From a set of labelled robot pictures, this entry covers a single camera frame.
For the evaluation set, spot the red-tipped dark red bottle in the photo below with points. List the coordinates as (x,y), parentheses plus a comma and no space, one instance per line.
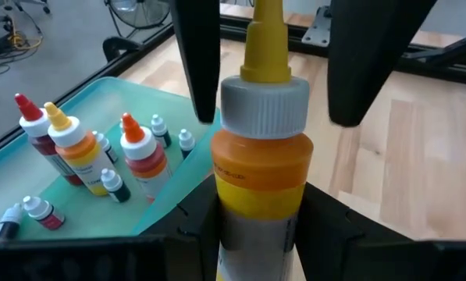
(35,124)

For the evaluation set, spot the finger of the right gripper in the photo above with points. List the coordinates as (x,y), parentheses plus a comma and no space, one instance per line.
(369,50)
(199,58)

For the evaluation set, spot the grey metal frame bracket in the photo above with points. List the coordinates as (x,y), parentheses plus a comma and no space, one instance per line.
(316,31)

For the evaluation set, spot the teal translucent plastic tray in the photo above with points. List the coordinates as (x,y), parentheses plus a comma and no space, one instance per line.
(84,218)

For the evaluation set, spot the small white-capped dropper bottle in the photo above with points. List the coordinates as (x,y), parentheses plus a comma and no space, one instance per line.
(121,125)
(37,207)
(159,126)
(111,181)
(10,216)
(102,140)
(186,140)

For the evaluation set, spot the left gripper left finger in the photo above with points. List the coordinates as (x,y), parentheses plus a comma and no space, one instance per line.
(193,226)

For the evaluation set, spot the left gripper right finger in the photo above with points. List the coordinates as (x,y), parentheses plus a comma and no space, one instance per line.
(322,234)

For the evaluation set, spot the orange-tipped red coloring bottle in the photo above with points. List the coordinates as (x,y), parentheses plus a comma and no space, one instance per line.
(143,160)

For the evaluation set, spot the yellow-tipped food coloring bottle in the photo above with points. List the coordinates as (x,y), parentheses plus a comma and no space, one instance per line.
(262,164)
(80,156)

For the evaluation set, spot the black aluminium table frame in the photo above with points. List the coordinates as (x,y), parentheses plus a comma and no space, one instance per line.
(232,31)

